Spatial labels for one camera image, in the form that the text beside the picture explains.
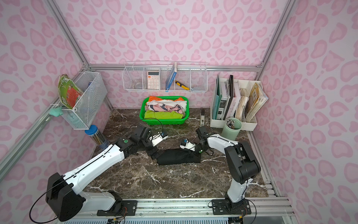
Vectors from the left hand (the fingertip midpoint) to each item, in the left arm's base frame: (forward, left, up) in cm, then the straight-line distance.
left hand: (158, 141), depth 80 cm
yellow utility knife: (+39, -13, +10) cm, 42 cm away
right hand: (-2, -18, -14) cm, 23 cm away
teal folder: (+24, -36, +12) cm, 44 cm away
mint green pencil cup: (+10, -45, -2) cm, 46 cm away
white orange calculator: (+40, +6, +14) cm, 43 cm away
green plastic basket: (+25, -1, -13) cm, 28 cm away
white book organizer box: (+23, -47, +11) cm, 54 cm away
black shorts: (-4, -14, -10) cm, 17 cm away
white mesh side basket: (+29, +42, +17) cm, 53 cm away
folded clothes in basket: (+32, +5, -6) cm, 33 cm away
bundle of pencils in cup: (+13, -44, 0) cm, 46 cm away
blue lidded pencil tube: (+5, +39, -3) cm, 39 cm away
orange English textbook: (+26, -63, +6) cm, 69 cm away
